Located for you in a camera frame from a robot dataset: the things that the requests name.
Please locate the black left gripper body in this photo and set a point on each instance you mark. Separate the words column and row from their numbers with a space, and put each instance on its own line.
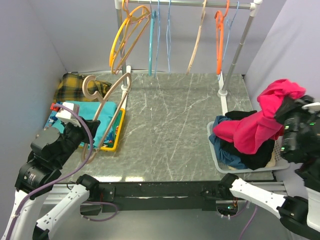
column 73, row 135

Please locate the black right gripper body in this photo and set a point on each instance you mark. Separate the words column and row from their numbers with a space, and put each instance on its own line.
column 297, row 114

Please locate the cream beige shirt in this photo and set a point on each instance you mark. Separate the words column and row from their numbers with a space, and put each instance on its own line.
column 272, row 161

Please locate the magenta pink shirt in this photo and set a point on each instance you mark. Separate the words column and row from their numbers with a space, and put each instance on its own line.
column 249, row 133

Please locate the beige hanger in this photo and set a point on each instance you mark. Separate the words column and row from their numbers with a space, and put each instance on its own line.
column 127, row 77

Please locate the dark blue shirt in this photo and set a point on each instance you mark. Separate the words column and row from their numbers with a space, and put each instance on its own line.
column 223, row 156

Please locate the wooden hanger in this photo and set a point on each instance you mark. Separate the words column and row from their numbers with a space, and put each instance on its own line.
column 194, row 52

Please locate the light blue wavy hanger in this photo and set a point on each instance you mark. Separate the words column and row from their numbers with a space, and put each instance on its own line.
column 151, row 38

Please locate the pale blue wire hanger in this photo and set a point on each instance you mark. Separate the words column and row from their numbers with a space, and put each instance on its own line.
column 158, row 38

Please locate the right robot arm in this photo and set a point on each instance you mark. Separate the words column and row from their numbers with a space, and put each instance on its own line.
column 299, row 215

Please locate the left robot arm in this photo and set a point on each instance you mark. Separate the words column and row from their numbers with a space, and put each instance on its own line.
column 49, row 152

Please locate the yellow plaid shirt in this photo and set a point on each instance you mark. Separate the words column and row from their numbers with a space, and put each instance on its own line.
column 70, row 88

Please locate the orange plastic hanger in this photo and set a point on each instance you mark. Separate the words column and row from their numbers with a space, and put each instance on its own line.
column 219, row 27

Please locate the tan orange hanger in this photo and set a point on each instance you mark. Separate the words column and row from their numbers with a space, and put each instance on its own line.
column 130, row 47

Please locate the blue patterned cloth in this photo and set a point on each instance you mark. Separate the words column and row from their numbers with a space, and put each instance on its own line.
column 51, row 119

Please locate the white perforated plastic basket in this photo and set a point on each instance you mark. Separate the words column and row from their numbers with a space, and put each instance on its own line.
column 280, row 163

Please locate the green printed garment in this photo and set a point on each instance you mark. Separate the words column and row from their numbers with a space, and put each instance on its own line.
column 111, row 137

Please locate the folded turquoise cloth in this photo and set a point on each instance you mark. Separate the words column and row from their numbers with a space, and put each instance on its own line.
column 87, row 111

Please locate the black base bar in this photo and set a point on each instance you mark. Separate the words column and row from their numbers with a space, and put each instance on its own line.
column 166, row 195

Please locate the white clothes rack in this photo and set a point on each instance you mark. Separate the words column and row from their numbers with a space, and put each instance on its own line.
column 129, row 21

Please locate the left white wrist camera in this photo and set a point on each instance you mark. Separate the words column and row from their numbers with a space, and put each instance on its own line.
column 65, row 115

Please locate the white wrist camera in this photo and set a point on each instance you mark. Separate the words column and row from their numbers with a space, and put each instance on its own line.
column 65, row 115
column 312, row 107

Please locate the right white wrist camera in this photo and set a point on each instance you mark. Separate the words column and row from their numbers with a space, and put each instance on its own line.
column 312, row 107

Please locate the thin blue wire hanger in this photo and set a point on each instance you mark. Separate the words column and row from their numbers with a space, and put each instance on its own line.
column 229, row 26

